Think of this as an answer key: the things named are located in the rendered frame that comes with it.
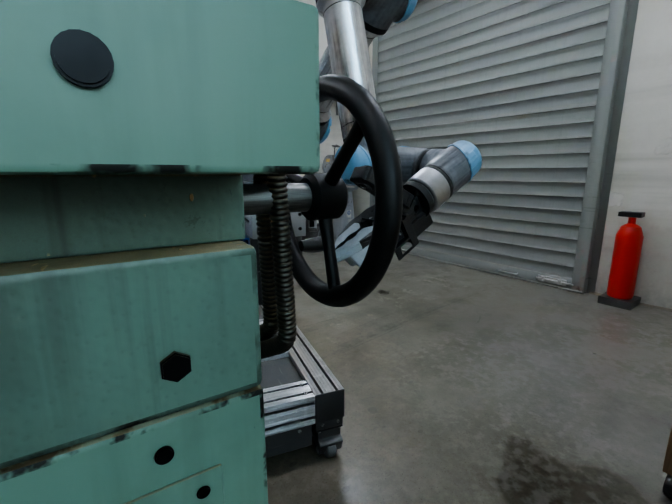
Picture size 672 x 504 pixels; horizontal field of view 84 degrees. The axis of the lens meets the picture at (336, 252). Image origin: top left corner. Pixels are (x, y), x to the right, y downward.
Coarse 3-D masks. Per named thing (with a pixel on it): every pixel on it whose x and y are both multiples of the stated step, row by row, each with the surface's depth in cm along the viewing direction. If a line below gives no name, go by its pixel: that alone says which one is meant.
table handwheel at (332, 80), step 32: (320, 96) 44; (352, 96) 39; (352, 128) 40; (384, 128) 37; (384, 160) 36; (256, 192) 42; (288, 192) 44; (320, 192) 45; (384, 192) 36; (320, 224) 48; (384, 224) 37; (384, 256) 38; (320, 288) 50; (352, 288) 43
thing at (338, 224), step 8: (336, 144) 404; (328, 160) 410; (328, 168) 411; (352, 200) 430; (352, 208) 431; (344, 216) 425; (352, 216) 432; (336, 224) 433; (344, 224) 426; (336, 232) 434
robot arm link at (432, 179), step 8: (424, 168) 68; (432, 168) 66; (416, 176) 66; (424, 176) 65; (432, 176) 65; (440, 176) 65; (424, 184) 65; (432, 184) 65; (440, 184) 65; (448, 184) 66; (432, 192) 64; (440, 192) 65; (448, 192) 66; (440, 200) 66
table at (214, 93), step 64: (0, 0) 9; (64, 0) 10; (128, 0) 10; (192, 0) 11; (256, 0) 12; (0, 64) 9; (64, 64) 10; (128, 64) 11; (192, 64) 11; (256, 64) 12; (0, 128) 9; (64, 128) 10; (128, 128) 11; (192, 128) 12; (256, 128) 13
